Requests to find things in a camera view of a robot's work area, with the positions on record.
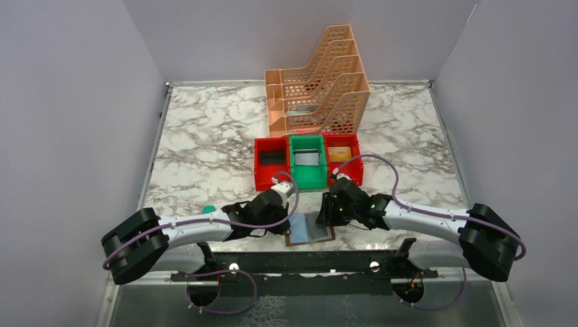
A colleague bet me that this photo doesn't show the grey card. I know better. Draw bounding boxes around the grey card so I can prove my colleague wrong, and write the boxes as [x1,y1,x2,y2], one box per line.
[307,223,333,242]

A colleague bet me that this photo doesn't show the brown leather card holder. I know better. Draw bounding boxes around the brown leather card holder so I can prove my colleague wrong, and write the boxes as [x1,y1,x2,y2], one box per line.
[285,212,335,247]

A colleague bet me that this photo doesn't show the red bin with black card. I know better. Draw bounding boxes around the red bin with black card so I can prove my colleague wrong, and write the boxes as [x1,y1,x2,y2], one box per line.
[254,138,290,191]

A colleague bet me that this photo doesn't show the green plastic bin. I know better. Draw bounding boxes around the green plastic bin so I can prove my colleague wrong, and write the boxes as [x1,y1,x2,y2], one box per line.
[289,136,327,189]

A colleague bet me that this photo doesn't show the red bin with gold card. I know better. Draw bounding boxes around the red bin with gold card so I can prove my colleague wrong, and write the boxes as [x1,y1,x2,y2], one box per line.
[323,134,364,187]

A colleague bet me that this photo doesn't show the peach plastic file organizer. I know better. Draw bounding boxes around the peach plastic file organizer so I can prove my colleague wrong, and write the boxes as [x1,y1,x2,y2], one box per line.
[264,25,371,138]

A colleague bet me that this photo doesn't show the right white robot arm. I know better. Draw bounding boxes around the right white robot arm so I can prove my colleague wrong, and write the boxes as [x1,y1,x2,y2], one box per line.
[316,177,522,282]

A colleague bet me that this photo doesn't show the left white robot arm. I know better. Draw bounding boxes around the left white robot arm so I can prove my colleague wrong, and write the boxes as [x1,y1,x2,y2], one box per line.
[101,183,298,285]

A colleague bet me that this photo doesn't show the black card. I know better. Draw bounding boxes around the black card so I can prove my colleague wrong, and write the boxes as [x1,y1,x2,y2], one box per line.
[259,151,286,166]

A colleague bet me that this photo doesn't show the gold card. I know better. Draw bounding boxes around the gold card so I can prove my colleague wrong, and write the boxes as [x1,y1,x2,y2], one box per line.
[327,146,353,163]

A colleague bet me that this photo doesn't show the silver card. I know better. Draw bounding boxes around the silver card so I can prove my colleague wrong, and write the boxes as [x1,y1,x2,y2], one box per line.
[293,149,320,166]

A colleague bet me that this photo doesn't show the green eraser block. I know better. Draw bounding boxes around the green eraser block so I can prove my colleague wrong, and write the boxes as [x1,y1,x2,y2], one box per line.
[202,205,216,215]

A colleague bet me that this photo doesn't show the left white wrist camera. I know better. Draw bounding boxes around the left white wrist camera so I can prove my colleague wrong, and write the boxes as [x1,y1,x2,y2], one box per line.
[271,181,296,202]

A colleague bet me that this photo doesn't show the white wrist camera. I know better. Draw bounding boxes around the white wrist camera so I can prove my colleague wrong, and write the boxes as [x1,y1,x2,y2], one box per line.
[329,168,348,181]
[271,181,296,202]

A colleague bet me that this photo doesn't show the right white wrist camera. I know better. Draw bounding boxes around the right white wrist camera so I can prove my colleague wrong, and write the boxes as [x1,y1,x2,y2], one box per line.
[329,168,348,181]

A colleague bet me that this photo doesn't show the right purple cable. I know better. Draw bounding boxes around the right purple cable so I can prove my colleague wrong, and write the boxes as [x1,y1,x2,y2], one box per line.
[329,154,527,312]

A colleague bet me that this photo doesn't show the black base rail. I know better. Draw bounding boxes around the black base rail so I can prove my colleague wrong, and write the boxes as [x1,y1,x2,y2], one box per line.
[170,250,438,297]

